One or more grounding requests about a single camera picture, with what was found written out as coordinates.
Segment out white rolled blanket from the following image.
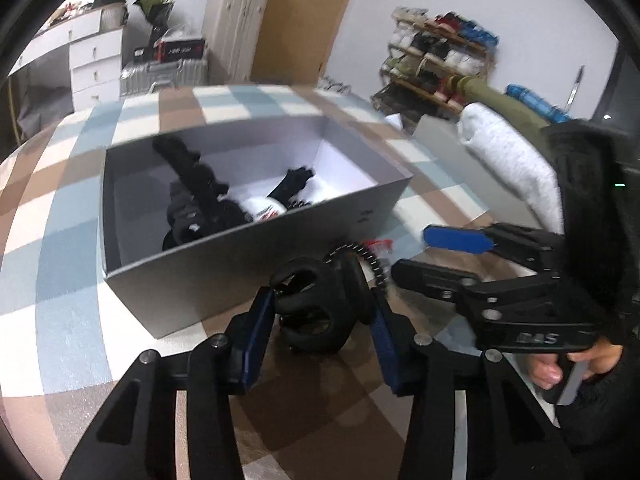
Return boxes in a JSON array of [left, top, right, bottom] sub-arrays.
[[458, 102, 565, 235]]

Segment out green rolled blanket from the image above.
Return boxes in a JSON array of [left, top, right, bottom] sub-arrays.
[[446, 74, 571, 136]]

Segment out white ribbed bin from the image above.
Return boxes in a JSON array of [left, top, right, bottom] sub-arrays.
[[99, 5, 127, 29]]

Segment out dark cloth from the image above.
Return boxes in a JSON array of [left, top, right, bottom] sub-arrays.
[[10, 67, 76, 146]]

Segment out wooden shoe rack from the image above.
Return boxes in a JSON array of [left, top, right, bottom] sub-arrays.
[[371, 6, 497, 122]]

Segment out rows of shoes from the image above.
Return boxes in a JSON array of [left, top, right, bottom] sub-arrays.
[[380, 7, 500, 106]]

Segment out silver suitcase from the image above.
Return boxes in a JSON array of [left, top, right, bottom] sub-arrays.
[[119, 56, 210, 100]]

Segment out dark wrapped bouquet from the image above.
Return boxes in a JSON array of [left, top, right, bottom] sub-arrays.
[[132, 0, 177, 52]]

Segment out white dressing desk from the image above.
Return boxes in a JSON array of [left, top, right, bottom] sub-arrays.
[[9, 6, 127, 112]]

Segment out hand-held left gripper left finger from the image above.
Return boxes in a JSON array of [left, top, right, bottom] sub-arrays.
[[59, 286, 279, 480]]

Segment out wooden door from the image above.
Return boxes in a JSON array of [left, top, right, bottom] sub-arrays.
[[249, 0, 362, 87]]

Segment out blue plaid rolled blanket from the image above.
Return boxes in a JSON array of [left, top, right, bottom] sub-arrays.
[[504, 84, 572, 124]]

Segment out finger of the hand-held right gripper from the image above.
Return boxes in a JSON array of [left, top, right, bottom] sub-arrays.
[[390, 258, 483, 312], [421, 222, 567, 282]]

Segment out white suitcase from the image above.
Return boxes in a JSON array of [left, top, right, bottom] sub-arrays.
[[201, 0, 270, 85]]

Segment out person's right hand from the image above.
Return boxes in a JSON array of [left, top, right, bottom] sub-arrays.
[[529, 336, 627, 392]]

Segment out red black box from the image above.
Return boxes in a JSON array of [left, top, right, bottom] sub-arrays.
[[151, 36, 209, 62]]

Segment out grey cardboard box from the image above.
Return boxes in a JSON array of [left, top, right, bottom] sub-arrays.
[[99, 114, 416, 342]]

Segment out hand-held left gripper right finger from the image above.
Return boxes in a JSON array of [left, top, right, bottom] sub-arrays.
[[369, 291, 585, 480]]

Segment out person's right forearm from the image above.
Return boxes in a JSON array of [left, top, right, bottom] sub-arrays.
[[552, 340, 640, 461]]

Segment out red white spiral hair tie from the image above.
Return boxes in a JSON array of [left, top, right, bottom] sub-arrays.
[[361, 238, 395, 257]]

